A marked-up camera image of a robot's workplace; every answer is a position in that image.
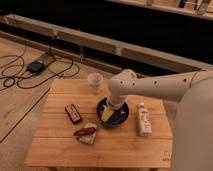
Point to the translucent plastic cup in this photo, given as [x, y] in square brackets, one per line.
[95, 80]

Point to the red sausage on bread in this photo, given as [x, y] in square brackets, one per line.
[87, 133]

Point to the blue power adapter box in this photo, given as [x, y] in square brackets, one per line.
[35, 67]

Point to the wooden table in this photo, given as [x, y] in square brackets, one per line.
[54, 145]

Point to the white plastic bottle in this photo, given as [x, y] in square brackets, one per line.
[145, 128]

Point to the dark rectangular snack box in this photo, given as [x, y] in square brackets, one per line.
[73, 113]

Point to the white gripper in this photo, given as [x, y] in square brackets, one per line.
[107, 113]

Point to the dark ceramic bowl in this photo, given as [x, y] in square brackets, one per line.
[118, 117]

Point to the long wooden rail frame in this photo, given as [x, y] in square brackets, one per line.
[133, 52]

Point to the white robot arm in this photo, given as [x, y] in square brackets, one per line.
[192, 148]

